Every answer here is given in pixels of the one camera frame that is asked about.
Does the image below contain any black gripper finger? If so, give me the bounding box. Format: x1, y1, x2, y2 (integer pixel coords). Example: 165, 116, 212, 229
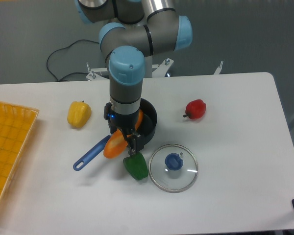
119, 128, 130, 148
128, 132, 141, 155

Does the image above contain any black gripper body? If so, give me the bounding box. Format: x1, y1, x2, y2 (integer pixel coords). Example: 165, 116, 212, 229
104, 102, 140, 136

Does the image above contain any glass lid with blue knob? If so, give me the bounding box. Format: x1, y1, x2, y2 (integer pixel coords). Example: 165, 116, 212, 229
148, 144, 199, 193

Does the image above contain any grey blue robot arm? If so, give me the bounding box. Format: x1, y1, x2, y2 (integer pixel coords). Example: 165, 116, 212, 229
75, 0, 193, 154

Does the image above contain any orange toy bread loaf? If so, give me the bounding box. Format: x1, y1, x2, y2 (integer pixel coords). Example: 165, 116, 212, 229
102, 109, 145, 159

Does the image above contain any green toy bell pepper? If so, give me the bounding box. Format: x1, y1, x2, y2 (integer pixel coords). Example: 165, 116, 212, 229
123, 152, 148, 181

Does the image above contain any yellow toy bell pepper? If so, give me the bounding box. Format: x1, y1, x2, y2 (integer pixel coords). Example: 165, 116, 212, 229
67, 101, 92, 129

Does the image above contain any red toy bell pepper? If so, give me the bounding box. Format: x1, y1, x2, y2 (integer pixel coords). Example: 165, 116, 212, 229
183, 99, 207, 119

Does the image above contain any yellow plastic basket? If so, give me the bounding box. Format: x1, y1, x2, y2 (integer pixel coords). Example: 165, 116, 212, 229
0, 101, 39, 201

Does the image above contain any black cable on floor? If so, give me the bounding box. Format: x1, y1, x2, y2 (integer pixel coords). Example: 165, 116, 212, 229
46, 39, 101, 82

